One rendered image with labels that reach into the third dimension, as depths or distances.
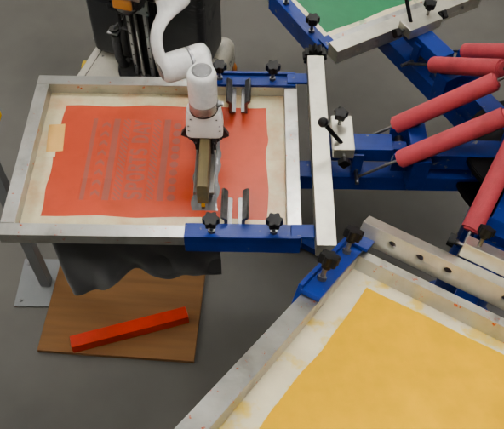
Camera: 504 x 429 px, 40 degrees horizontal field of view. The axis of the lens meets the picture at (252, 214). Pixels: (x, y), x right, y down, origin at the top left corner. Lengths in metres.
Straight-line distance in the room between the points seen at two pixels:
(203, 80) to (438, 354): 0.84
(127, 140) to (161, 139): 0.10
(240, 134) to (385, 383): 1.01
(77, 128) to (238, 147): 0.48
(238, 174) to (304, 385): 0.90
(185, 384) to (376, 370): 1.46
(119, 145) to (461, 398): 1.20
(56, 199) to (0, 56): 2.02
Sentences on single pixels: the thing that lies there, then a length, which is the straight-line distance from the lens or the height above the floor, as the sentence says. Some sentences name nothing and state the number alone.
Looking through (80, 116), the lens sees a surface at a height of 0.95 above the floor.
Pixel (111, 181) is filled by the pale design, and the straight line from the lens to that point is 1.98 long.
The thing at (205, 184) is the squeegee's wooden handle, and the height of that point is 1.05.
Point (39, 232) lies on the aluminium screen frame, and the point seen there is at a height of 0.99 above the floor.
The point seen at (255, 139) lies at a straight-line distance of 2.05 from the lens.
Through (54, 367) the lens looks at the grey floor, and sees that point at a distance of 2.80.
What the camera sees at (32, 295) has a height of 0.01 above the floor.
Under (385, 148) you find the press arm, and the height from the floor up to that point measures 1.04.
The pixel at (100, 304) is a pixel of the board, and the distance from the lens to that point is 2.85.
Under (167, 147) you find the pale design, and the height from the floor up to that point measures 0.95.
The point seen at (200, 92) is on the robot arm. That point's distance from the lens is 1.76.
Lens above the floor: 2.50
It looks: 55 degrees down
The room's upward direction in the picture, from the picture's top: 1 degrees clockwise
